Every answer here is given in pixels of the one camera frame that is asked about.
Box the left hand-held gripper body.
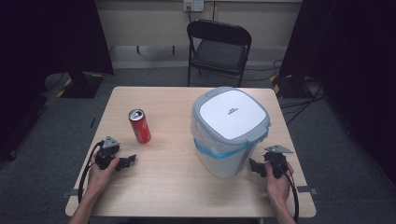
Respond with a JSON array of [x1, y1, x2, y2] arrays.
[[94, 135, 121, 171]]

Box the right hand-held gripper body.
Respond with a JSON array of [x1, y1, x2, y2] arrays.
[[262, 145, 295, 179]]

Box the red soda can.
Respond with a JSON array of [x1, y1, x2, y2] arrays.
[[128, 108, 152, 145]]

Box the white trash bin grey lid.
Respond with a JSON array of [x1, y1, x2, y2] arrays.
[[190, 86, 272, 179]]

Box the person's right hand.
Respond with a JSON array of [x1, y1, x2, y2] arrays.
[[264, 161, 295, 204]]

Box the person's left hand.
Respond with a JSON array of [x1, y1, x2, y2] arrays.
[[86, 155, 120, 196]]

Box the grey tape strip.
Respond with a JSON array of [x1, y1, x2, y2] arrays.
[[296, 185, 319, 196], [60, 188, 83, 200]]

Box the black stand base striped tape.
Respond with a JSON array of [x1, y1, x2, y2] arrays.
[[56, 72, 105, 100], [269, 74, 314, 100]]

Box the dark curtain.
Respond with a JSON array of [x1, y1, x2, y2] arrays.
[[0, 0, 115, 162], [278, 0, 396, 188]]

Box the black folding chair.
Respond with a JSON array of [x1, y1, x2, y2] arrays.
[[186, 19, 253, 88]]

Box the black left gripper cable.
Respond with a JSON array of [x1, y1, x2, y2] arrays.
[[77, 140, 105, 203]]

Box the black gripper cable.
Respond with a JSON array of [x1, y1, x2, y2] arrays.
[[77, 140, 105, 203], [272, 161, 301, 223]]

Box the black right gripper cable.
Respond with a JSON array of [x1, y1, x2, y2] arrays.
[[272, 161, 301, 223]]

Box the black floor cables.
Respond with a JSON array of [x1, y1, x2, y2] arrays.
[[244, 59, 327, 126]]

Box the white wall outlet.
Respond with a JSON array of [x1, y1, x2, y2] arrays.
[[182, 0, 205, 13]]

